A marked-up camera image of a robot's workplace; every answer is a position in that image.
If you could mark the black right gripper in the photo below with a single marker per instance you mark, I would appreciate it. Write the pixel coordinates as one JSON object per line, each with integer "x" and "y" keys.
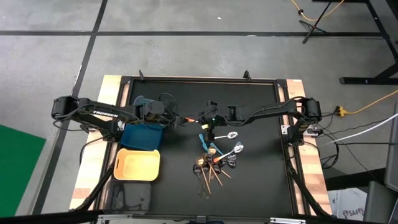
{"x": 217, "y": 116}

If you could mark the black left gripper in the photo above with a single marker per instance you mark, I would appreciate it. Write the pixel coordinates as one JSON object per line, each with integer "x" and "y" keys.
{"x": 155, "y": 113}

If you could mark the pile of wooden and metal utensils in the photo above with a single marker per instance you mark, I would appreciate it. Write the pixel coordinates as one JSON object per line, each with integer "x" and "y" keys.
{"x": 197, "y": 170}

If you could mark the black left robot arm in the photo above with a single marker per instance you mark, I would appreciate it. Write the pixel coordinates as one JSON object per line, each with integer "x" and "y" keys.
{"x": 105, "y": 113}

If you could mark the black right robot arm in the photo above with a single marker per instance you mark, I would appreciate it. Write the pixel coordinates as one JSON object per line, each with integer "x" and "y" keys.
{"x": 273, "y": 110}

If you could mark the dark blue plastic bin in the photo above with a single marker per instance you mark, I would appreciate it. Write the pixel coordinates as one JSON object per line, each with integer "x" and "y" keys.
{"x": 141, "y": 137}

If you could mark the light blue translucent bin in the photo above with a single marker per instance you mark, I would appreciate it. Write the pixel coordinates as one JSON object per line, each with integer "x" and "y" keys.
{"x": 139, "y": 100}

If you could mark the yellow plastic bin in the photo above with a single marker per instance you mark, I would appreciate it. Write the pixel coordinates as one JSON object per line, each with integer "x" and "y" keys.
{"x": 136, "y": 165}

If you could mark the black plastic bin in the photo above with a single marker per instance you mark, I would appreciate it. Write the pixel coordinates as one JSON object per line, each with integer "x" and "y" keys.
{"x": 127, "y": 196}

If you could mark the yellow power plug block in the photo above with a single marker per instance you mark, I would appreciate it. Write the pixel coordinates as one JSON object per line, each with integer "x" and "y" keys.
{"x": 341, "y": 111}

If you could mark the black tripod stand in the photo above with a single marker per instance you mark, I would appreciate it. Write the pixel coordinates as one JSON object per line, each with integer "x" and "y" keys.
{"x": 312, "y": 27}

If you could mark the black desk foot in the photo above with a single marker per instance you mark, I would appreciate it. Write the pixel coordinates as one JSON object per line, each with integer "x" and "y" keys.
{"x": 348, "y": 182}

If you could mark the white cardboard box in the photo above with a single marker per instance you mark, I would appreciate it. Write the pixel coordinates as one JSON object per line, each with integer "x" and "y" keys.
{"x": 345, "y": 202}

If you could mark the black rig beam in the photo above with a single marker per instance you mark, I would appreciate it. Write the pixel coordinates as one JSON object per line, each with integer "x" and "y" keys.
{"x": 46, "y": 216}

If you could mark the green floor mat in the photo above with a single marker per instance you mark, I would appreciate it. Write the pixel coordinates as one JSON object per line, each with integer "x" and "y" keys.
{"x": 18, "y": 171}

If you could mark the dark grey panel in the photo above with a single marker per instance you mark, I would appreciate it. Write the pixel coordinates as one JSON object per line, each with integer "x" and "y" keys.
{"x": 392, "y": 155}

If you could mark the dark grey chair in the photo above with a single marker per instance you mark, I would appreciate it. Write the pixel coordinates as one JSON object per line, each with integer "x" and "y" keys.
{"x": 379, "y": 202}

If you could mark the black frame bracket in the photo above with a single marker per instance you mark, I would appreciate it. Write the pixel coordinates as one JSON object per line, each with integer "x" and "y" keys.
{"x": 141, "y": 75}
{"x": 247, "y": 75}

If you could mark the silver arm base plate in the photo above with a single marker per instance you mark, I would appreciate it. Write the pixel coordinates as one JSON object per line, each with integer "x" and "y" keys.
{"x": 284, "y": 129}

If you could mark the silver rig bracket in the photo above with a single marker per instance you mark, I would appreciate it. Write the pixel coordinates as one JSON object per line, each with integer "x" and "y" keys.
{"x": 287, "y": 221}

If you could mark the black desk leg frame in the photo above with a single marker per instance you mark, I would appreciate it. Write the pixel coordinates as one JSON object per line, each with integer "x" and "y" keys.
{"x": 367, "y": 81}

